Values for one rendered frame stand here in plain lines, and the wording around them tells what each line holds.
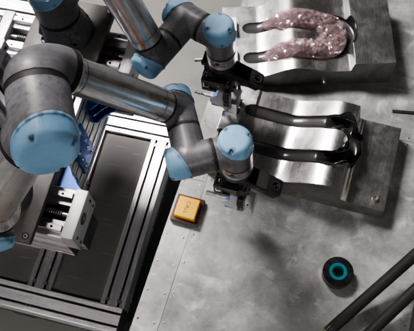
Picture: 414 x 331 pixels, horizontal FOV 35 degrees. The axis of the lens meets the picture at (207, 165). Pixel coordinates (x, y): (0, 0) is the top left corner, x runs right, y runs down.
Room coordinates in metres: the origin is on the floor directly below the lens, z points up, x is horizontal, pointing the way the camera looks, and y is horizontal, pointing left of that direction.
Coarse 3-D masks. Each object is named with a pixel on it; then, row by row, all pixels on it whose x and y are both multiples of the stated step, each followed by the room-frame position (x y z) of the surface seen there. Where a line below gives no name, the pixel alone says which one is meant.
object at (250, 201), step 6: (210, 192) 0.64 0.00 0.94; (252, 192) 0.61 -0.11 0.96; (222, 198) 0.62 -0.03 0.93; (228, 198) 0.61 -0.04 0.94; (246, 198) 0.60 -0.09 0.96; (252, 198) 0.60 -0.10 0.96; (246, 204) 0.59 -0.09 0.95; (252, 204) 0.58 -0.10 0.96; (246, 210) 0.57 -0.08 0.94; (252, 210) 0.58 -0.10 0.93
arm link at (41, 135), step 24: (24, 72) 0.64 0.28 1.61; (48, 72) 0.64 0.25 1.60; (24, 96) 0.60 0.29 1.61; (48, 96) 0.59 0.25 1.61; (24, 120) 0.55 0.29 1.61; (48, 120) 0.54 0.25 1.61; (72, 120) 0.56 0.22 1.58; (0, 144) 0.55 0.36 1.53; (24, 144) 0.51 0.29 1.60; (48, 144) 0.51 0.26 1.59; (72, 144) 0.52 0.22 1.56; (0, 168) 0.54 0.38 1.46; (24, 168) 0.50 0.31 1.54; (48, 168) 0.50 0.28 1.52; (0, 192) 0.52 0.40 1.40; (24, 192) 0.52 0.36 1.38; (0, 216) 0.51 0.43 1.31; (0, 240) 0.48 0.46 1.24
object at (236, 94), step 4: (196, 92) 0.96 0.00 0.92; (200, 92) 0.95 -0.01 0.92; (216, 92) 0.94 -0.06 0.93; (232, 92) 0.93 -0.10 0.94; (236, 92) 0.93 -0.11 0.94; (240, 92) 0.92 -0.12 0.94; (204, 96) 0.94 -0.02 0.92; (208, 96) 0.94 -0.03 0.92; (212, 96) 0.93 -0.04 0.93; (232, 96) 0.91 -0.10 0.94; (236, 96) 0.91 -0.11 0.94; (240, 96) 0.92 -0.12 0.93; (232, 100) 0.90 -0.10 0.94; (236, 100) 0.90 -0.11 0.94; (240, 100) 0.92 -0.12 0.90; (212, 104) 0.92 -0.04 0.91; (232, 104) 0.89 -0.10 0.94; (236, 104) 0.89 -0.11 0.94; (232, 108) 0.89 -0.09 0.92; (236, 108) 0.88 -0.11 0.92; (232, 112) 0.89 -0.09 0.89; (236, 112) 0.88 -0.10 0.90
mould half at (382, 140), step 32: (256, 96) 0.93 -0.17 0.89; (256, 128) 0.83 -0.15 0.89; (288, 128) 0.82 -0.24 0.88; (320, 128) 0.79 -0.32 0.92; (384, 128) 0.79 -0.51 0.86; (256, 160) 0.73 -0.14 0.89; (384, 160) 0.69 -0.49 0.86; (288, 192) 0.65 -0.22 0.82; (320, 192) 0.62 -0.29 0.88; (352, 192) 0.61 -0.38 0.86; (384, 192) 0.59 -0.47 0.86
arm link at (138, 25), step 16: (112, 0) 0.93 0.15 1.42; (128, 0) 0.93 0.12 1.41; (128, 16) 0.91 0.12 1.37; (144, 16) 0.92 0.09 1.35; (128, 32) 0.90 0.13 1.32; (144, 32) 0.90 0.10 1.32; (160, 32) 0.92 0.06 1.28; (144, 48) 0.88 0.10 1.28; (160, 48) 0.89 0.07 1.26; (176, 48) 0.91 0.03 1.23; (144, 64) 0.86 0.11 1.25; (160, 64) 0.86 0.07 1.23
